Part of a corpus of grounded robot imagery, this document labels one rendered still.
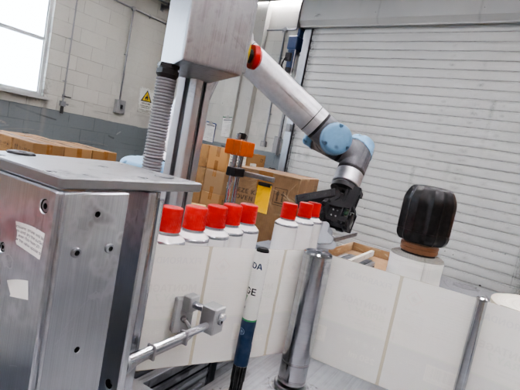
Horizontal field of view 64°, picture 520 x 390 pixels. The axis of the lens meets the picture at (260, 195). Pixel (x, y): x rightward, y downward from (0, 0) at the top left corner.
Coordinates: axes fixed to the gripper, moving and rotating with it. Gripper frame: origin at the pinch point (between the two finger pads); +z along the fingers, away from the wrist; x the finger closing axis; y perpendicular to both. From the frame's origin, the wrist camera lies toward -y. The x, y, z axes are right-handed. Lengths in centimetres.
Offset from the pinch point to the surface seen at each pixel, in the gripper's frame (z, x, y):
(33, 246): 29, -79, 14
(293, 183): -23.7, 13.1, -19.0
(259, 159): -173, 274, -209
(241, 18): -12, -61, 0
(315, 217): -5.6, -8.9, 1.5
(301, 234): 0.8, -12.6, 1.5
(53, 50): -210, 162, -511
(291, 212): -0.1, -21.6, 1.3
